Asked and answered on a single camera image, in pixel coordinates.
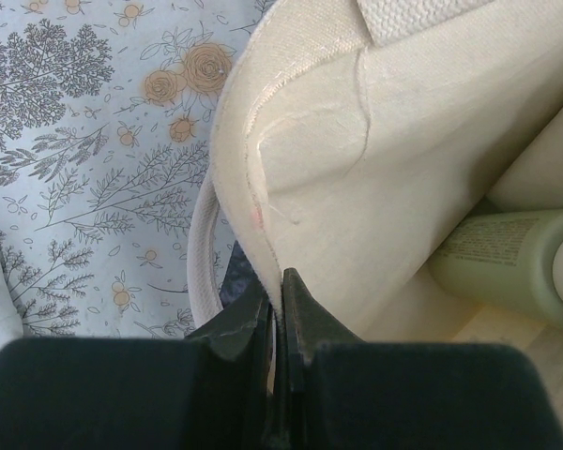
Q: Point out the green bottle beige cap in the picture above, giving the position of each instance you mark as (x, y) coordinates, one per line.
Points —
(511, 260)

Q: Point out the floral patterned table mat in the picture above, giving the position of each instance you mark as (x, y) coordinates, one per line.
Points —
(105, 112)

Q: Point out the beige canvas tote bag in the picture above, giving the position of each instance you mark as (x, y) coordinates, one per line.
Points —
(351, 138)

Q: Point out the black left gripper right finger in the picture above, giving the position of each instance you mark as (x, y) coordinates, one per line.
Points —
(346, 393)

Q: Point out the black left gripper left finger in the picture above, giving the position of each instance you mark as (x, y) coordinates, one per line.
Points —
(205, 391)

